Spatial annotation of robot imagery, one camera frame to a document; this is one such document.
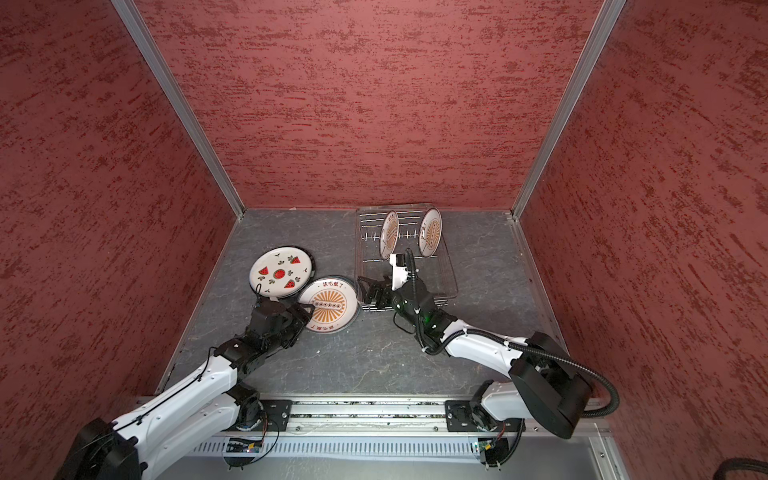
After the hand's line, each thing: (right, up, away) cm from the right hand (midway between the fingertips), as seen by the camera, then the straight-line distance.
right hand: (368, 283), depth 79 cm
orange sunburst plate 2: (+6, +14, +24) cm, 28 cm away
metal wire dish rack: (0, +1, +24) cm, 24 cm away
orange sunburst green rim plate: (+20, +14, +24) cm, 35 cm away
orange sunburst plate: (-11, -8, +13) cm, 19 cm away
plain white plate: (-31, +1, +19) cm, 37 cm away
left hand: (-17, -12, +6) cm, 21 cm away
